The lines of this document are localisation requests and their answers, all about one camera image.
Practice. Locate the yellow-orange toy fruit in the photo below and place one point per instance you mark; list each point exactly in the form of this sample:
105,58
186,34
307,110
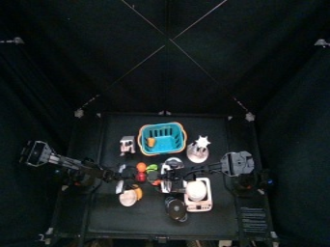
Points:
152,141

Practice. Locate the grey toy pot with lid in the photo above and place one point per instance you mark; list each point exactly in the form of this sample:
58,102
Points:
176,208

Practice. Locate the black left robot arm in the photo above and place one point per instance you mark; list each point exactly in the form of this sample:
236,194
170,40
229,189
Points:
65,160

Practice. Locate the metal frame corner bracket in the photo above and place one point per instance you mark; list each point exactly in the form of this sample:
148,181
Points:
249,116
18,40
321,42
80,113

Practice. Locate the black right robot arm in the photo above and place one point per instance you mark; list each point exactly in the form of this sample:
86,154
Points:
235,164

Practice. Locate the orange toy carrot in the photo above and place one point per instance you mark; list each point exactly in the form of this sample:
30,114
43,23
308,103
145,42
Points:
157,182

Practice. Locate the white toy stove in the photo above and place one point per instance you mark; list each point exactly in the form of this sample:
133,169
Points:
202,206

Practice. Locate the green toy leaf vegetable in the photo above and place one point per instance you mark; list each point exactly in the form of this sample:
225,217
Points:
153,167

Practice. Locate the orange toy fruit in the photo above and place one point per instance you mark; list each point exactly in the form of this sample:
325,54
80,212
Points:
141,166

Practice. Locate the teal toy basket orange rim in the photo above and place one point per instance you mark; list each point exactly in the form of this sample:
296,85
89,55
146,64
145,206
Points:
165,147

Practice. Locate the white toy cup with saucer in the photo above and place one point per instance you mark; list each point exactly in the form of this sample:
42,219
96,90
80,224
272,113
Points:
128,198

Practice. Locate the red toy tomato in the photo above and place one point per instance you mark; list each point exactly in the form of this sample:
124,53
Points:
141,177

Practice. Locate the small white toy figure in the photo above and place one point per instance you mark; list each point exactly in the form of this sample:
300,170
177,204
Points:
128,144

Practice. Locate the yellow toy banana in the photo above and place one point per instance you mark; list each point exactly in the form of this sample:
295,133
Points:
138,193

